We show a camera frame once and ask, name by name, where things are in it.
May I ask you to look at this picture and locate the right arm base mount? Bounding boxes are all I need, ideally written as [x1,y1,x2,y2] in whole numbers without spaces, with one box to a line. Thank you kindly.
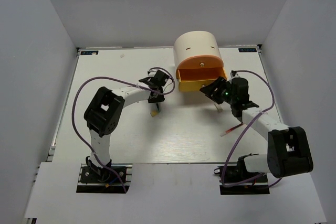
[213,164,270,196]

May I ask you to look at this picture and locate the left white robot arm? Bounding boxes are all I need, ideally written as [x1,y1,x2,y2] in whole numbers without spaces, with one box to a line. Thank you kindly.
[83,69,172,182]

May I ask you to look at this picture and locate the red ink pen refill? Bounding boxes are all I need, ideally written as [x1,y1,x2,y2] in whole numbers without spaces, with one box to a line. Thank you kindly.
[220,123,244,137]

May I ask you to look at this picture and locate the left blue table label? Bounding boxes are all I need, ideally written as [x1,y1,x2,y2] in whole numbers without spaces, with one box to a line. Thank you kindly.
[80,50,99,56]

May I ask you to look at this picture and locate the grey eraser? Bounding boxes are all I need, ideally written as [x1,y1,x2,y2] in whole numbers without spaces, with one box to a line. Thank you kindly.
[215,104,223,113]

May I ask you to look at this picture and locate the tan eraser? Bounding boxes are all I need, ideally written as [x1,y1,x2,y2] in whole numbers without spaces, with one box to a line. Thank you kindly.
[150,111,158,117]

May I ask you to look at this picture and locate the blue table label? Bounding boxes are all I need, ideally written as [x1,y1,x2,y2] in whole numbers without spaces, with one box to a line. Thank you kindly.
[80,50,99,56]
[238,48,257,52]

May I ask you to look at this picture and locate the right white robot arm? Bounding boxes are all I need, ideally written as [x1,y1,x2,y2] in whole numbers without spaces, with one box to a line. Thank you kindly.
[200,77,313,182]

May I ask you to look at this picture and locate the orange top drawer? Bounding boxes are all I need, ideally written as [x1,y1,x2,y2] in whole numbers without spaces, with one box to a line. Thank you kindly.
[176,55,224,69]

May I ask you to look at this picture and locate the right blue table label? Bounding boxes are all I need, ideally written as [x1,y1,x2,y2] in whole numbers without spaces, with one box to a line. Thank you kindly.
[238,48,257,52]

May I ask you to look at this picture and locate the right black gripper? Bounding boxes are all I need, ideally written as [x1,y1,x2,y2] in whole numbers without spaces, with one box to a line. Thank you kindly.
[201,76,237,105]

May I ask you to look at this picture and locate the round beige drawer organizer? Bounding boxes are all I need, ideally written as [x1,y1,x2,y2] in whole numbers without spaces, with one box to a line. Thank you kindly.
[173,31,222,71]

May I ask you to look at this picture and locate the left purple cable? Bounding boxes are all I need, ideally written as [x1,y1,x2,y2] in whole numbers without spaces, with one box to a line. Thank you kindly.
[71,67,175,193]

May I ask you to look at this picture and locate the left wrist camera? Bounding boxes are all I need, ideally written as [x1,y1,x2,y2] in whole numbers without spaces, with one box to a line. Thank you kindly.
[148,69,157,77]

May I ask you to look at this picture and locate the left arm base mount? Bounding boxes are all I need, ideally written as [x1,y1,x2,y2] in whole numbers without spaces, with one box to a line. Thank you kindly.
[76,164,132,194]

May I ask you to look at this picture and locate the yellow drawer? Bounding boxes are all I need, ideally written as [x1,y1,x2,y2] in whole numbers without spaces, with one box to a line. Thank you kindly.
[176,67,227,92]

